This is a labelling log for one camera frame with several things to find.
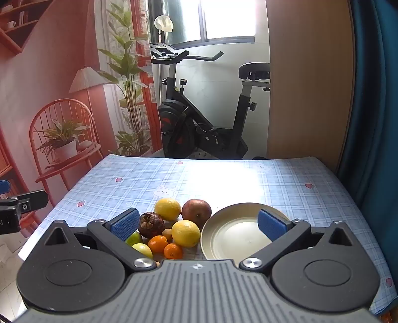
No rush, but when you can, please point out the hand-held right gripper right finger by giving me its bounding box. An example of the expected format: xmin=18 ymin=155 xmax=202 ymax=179
xmin=239 ymin=209 xmax=355 ymax=270

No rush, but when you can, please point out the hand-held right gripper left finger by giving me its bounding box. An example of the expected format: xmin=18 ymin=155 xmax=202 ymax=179
xmin=44 ymin=207 xmax=157 ymax=271

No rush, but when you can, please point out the small green fruit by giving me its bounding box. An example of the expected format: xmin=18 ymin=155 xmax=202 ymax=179
xmin=125 ymin=231 xmax=144 ymax=246

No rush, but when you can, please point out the dark purple mangosteen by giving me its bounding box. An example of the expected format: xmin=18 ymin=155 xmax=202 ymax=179
xmin=138 ymin=211 xmax=165 ymax=239

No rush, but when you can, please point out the small yellow-green fruit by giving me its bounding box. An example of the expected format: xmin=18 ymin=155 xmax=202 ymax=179
xmin=132 ymin=243 xmax=153 ymax=260

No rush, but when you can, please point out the cream round plate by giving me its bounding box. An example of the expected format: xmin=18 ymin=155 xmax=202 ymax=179
xmin=200 ymin=203 xmax=291 ymax=261

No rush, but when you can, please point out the orange tangerine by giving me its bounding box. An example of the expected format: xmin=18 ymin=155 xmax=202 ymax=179
xmin=163 ymin=243 xmax=184 ymax=260
xmin=148 ymin=235 xmax=168 ymax=254

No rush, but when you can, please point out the large yellow lemon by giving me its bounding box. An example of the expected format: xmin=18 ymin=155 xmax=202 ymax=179
xmin=171 ymin=220 xmax=201 ymax=248

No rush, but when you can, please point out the small yellow lemon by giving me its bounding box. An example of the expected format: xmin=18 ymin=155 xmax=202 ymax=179
xmin=154 ymin=198 xmax=181 ymax=221

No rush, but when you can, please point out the blue plaid tablecloth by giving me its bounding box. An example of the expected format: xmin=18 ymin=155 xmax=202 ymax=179
xmin=18 ymin=154 xmax=395 ymax=316

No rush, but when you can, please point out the red apple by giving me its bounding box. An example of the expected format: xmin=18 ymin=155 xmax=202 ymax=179
xmin=182 ymin=199 xmax=212 ymax=229

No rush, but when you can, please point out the black exercise bike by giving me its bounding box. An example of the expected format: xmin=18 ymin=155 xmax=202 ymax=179
xmin=150 ymin=43 xmax=271 ymax=160

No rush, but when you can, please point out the wooden board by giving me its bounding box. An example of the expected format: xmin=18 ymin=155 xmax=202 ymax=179
xmin=266 ymin=0 xmax=355 ymax=171

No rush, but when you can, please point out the dark teal curtain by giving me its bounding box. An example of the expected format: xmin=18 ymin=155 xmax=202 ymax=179
xmin=337 ymin=0 xmax=398 ymax=280

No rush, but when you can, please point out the metal pole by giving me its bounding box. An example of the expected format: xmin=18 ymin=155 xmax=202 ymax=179
xmin=157 ymin=30 xmax=165 ymax=108

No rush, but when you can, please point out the white cloth bundle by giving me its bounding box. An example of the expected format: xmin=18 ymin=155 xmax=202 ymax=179
xmin=154 ymin=15 xmax=174 ymax=33

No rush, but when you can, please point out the window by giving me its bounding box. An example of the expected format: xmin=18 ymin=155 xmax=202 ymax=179
xmin=148 ymin=0 xmax=266 ymax=44

